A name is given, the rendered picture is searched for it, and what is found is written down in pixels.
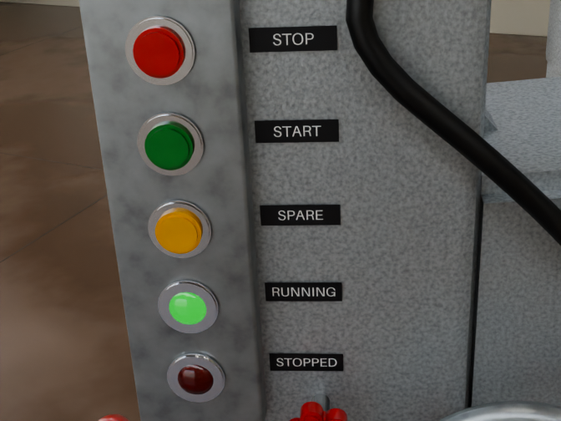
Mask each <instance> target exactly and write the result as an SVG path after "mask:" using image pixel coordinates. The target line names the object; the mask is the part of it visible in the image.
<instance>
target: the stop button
mask: <svg viewBox="0 0 561 421"><path fill-rule="evenodd" d="M133 55H134V61H135V62H136V64H137V65H138V67H139V68H140V69H141V70H142V71H143V72H144V73H145V74H147V75H148V76H150V77H154V78H157V79H163V78H168V77H170V76H171V75H173V74H175V73H176V72H177V71H178V70H179V68H180V67H181V65H182V63H183V62H184V45H183V44H182V42H181V40H180V38H179V37H178V36H177V35H176V33H174V32H173V31H171V30H169V29H167V28H163V27H152V28H147V29H146V30H144V31H143V32H142V33H141V34H140V35H139V36H138V37H137V38H136V40H135V42H134V48H133Z"/></svg>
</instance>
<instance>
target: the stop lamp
mask: <svg viewBox="0 0 561 421"><path fill-rule="evenodd" d="M178 382H179V385H180V387H182V389H183V390H184V391H186V392H187V393H191V394H203V393H206V392H208V391H209V390H210V389H211V388H212V386H213V382H214V379H213V377H212V375H211V373H210V371H209V370H207V369H206V368H204V367H202V366H199V365H189V366H186V367H184V368H182V369H181V370H180V371H179V374H178Z"/></svg>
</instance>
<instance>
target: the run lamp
mask: <svg viewBox="0 0 561 421"><path fill-rule="evenodd" d="M169 311H170V314H171V315H172V317H173V318H174V319H175V320H176V321H178V322H181V323H183V324H188V325H191V324H196V323H198V322H200V321H202V319H203V318H204V317H205V314H206V306H205V303H204V301H203V300H202V299H201V298H200V297H199V296H197V295H195V294H194V293H190V292H181V293H179V294H177V295H175V296H174V297H173V298H172V299H171V301H170V303H169Z"/></svg>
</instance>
